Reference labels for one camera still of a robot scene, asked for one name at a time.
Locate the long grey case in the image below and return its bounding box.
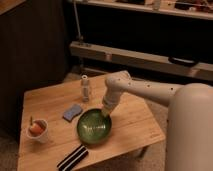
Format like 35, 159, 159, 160
69, 41, 213, 81

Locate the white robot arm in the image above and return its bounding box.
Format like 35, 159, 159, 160
102, 71, 213, 171

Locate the metal pole stand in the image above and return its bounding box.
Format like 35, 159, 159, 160
72, 0, 88, 73

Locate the wooden shelf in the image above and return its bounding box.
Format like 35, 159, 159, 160
67, 0, 213, 21

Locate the white cup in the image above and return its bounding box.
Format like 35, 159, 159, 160
26, 119, 49, 143

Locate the blue sponge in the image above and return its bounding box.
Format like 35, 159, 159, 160
63, 104, 83, 122

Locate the green ceramic bowl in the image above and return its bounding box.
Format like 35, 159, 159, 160
77, 108, 112, 145

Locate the wooden table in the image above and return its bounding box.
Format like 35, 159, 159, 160
18, 76, 165, 171

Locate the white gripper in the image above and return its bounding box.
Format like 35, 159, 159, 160
101, 89, 122, 117

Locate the black white striped cloth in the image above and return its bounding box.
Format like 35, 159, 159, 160
57, 145, 89, 171

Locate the black case handle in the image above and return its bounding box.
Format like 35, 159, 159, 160
168, 57, 199, 67

